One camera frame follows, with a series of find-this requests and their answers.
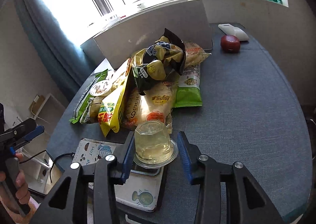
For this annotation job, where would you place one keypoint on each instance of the Lays style bread pack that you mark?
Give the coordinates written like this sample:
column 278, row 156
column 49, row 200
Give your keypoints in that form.
column 156, row 104

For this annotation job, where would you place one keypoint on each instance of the left hand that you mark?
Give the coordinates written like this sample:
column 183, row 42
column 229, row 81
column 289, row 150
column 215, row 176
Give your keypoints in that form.
column 23, row 195

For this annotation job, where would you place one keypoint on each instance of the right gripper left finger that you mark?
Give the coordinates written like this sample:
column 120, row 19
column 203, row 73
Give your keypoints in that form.
column 67, row 200

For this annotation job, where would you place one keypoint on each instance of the orange clear bread pack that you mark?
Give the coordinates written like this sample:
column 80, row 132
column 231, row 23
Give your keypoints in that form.
column 194, row 54

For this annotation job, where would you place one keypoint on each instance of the yellow snack bag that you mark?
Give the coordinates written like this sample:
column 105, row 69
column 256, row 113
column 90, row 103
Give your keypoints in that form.
column 111, row 111

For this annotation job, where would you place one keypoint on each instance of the red apple shaped object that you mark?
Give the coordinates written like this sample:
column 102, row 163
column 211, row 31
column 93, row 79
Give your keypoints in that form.
column 230, row 44

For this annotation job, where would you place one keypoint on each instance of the white low shelf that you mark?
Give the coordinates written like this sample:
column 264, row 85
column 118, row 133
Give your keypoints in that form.
column 38, row 165

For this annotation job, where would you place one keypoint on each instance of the white cardboard box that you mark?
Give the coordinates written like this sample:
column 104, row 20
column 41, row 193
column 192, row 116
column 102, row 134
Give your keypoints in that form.
column 185, row 18

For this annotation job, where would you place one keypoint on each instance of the blue curtain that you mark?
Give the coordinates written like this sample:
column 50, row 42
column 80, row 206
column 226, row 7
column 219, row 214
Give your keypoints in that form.
column 67, row 64

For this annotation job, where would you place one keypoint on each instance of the green cereal snack bag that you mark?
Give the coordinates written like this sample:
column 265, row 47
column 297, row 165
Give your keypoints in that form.
column 188, row 92

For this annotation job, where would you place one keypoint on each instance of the phone with cartoon case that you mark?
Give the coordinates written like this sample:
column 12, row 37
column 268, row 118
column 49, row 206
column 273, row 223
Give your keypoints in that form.
column 143, row 189

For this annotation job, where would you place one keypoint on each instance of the green white snack pack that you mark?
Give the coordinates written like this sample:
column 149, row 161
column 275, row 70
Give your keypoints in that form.
column 85, row 96

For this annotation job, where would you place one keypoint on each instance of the clear jelly cup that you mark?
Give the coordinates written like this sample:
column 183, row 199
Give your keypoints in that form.
column 153, row 146

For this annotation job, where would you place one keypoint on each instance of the black yellow chip bag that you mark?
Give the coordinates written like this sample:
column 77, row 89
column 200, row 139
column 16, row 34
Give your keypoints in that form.
column 153, row 64

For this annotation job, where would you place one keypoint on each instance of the white remote device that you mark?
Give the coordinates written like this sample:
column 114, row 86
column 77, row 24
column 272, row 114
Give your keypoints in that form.
column 231, row 30

